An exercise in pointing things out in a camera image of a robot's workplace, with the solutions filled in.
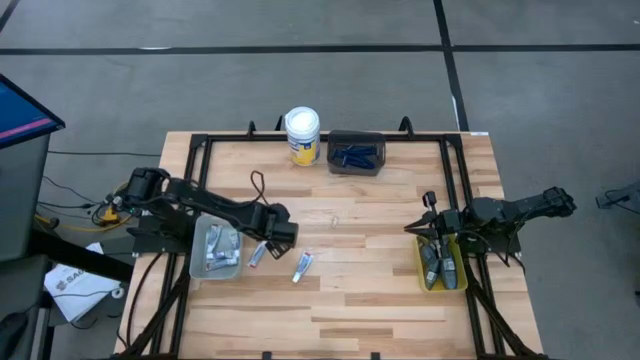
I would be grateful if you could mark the white label sticker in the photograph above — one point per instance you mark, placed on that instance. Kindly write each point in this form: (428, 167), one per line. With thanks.
(479, 133)

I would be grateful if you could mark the black floor beam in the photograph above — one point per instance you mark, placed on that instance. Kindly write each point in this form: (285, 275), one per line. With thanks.
(75, 255)

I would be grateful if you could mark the translucent white plastic bin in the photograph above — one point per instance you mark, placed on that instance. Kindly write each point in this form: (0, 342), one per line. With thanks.
(200, 270)

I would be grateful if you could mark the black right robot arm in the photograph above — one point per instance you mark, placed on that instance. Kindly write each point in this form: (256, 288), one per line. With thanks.
(520, 207)

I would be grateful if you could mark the yellow plastic bin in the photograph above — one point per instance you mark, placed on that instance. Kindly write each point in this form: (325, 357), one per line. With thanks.
(462, 270)

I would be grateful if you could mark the grey chair base leg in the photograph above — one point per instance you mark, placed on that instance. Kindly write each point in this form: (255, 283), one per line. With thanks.
(622, 196)

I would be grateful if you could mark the clear plastic razor cap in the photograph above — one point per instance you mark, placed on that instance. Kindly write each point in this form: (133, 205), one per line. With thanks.
(335, 222)

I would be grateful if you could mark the yellow white wipes canister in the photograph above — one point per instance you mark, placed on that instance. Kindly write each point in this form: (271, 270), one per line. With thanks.
(302, 135)

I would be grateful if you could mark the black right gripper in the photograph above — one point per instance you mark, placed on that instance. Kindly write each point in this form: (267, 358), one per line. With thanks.
(450, 222)

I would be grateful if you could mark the black metal table frame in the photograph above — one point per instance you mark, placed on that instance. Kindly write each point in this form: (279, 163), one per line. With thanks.
(240, 136)

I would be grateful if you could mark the dark grey plastic bin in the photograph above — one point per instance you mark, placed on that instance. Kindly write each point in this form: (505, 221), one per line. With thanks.
(332, 170)

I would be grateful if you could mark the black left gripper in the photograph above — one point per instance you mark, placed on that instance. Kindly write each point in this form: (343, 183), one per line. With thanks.
(277, 225)

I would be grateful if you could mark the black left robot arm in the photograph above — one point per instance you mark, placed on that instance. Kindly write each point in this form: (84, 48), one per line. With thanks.
(215, 205)

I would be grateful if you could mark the grey cabinet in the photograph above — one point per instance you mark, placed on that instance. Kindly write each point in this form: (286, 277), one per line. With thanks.
(20, 200)

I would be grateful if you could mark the monitor with blue screen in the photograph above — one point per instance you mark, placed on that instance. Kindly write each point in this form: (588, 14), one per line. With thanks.
(25, 112)

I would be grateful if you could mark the small white toothpaste tube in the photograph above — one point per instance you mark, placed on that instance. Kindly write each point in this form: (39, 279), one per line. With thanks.
(222, 256)
(257, 255)
(220, 265)
(234, 241)
(303, 265)
(215, 237)

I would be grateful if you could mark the white paper sheet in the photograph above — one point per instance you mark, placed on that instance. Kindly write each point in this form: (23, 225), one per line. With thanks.
(75, 295)

